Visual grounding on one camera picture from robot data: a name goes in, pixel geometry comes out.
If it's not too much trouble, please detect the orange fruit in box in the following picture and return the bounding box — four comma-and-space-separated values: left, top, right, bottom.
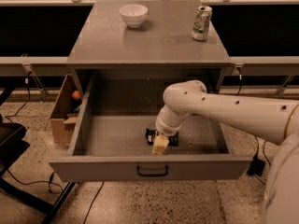
71, 91, 81, 101

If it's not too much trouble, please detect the black cable floor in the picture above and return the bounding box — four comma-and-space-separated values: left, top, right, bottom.
235, 75, 273, 185
5, 72, 34, 123

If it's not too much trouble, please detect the black chair base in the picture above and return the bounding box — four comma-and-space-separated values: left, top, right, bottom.
0, 91, 66, 224

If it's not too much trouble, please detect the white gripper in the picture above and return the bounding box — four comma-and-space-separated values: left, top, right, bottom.
152, 105, 187, 155

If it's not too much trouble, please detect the open grey top drawer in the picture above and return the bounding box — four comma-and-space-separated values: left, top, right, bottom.
50, 69, 251, 182

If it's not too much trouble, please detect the black drawer handle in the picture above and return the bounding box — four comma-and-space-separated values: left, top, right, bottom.
136, 165, 169, 177

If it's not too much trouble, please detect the black rxbar chocolate wrapper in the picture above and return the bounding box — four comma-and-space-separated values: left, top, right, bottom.
145, 128, 178, 147

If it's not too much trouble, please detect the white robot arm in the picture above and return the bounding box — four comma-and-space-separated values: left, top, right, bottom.
152, 80, 299, 224

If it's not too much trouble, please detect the black cable left floor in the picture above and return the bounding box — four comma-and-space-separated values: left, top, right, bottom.
5, 72, 34, 123

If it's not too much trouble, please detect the white ceramic bowl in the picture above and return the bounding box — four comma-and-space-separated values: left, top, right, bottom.
119, 4, 149, 28

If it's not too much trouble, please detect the grey cabinet counter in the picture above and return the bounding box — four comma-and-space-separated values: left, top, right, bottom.
67, 0, 231, 92

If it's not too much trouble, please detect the black power adapter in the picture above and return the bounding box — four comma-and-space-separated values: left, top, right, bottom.
247, 158, 265, 176

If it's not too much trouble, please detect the black cable under drawer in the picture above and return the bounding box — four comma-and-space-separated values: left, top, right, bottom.
81, 180, 106, 224

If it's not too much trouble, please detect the grey wall rail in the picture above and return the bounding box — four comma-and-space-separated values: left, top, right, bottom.
0, 56, 299, 76

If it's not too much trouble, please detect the green white soda can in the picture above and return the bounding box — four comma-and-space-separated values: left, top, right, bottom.
192, 6, 212, 41

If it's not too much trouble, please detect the brown cardboard box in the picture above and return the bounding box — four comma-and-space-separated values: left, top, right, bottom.
50, 75, 81, 144

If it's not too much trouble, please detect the black cable right floor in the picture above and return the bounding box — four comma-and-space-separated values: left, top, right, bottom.
235, 75, 273, 185

